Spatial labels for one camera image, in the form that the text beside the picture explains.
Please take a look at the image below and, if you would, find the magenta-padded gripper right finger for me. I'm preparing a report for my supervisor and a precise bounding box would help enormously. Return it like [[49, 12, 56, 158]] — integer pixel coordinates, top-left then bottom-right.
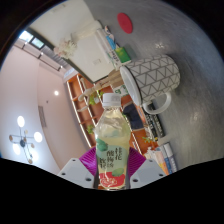
[[128, 147, 167, 190]]

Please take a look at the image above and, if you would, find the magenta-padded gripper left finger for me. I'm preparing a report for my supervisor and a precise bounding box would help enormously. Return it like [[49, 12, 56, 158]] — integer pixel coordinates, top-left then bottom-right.
[[57, 147, 99, 190]]

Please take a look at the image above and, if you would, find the clear drink bottle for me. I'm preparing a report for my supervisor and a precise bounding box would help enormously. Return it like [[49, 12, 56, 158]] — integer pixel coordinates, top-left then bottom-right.
[[93, 92, 132, 191]]

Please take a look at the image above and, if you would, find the stack of colourful books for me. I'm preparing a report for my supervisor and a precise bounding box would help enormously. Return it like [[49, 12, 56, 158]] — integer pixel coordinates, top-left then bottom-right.
[[144, 142, 179, 176]]

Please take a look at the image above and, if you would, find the stack of dark books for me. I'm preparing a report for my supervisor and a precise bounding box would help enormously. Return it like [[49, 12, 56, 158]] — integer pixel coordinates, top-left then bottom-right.
[[143, 103, 167, 141]]

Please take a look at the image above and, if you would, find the wooden shelf unit with books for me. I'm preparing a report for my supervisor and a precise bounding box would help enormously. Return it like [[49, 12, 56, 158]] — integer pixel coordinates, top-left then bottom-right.
[[64, 73, 161, 158]]

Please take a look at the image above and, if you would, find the multi-bulb ceiling lamp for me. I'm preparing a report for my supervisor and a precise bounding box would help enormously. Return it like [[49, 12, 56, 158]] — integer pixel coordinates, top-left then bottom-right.
[[8, 115, 44, 164]]

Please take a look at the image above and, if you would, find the ceiling air vent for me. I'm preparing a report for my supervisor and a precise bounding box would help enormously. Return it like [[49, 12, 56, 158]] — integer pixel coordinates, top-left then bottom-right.
[[37, 105, 48, 128]]

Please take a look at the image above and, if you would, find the green and white carton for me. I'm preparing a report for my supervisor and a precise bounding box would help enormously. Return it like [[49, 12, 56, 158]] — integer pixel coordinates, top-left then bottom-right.
[[113, 84, 131, 98]]

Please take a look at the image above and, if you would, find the wooden artist mannequin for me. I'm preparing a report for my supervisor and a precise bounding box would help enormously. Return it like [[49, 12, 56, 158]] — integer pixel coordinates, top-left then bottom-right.
[[78, 69, 126, 101]]

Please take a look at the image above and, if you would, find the white mug, triangle pattern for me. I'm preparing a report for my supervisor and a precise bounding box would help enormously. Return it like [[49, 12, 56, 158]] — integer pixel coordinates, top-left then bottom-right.
[[119, 54, 181, 116]]

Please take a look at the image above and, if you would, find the small green box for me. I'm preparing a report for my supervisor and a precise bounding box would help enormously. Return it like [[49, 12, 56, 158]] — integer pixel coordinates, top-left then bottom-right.
[[111, 46, 132, 64]]

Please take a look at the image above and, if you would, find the white tissue pack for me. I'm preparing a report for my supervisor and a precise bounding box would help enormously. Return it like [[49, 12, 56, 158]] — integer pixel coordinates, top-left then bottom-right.
[[95, 28, 118, 64]]

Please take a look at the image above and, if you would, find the white vase with flowers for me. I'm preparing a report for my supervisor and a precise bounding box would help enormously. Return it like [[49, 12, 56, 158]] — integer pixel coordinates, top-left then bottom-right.
[[53, 20, 103, 60]]

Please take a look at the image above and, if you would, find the window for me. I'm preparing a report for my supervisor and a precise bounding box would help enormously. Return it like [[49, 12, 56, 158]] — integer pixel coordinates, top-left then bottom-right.
[[18, 29, 46, 49]]

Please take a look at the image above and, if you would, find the flat round red coaster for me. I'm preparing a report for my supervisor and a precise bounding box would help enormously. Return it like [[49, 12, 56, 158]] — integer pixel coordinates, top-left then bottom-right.
[[116, 12, 134, 35]]

